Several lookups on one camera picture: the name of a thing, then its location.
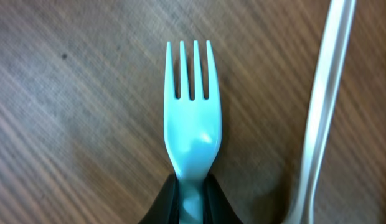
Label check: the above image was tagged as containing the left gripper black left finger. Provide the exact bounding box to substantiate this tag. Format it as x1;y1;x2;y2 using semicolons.
139;174;179;224

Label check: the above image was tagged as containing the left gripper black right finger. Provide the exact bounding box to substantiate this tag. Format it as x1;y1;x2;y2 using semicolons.
203;174;243;224

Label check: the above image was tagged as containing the white plastic fork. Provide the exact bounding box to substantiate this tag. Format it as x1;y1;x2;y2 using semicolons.
283;0;356;224
164;40;222;223

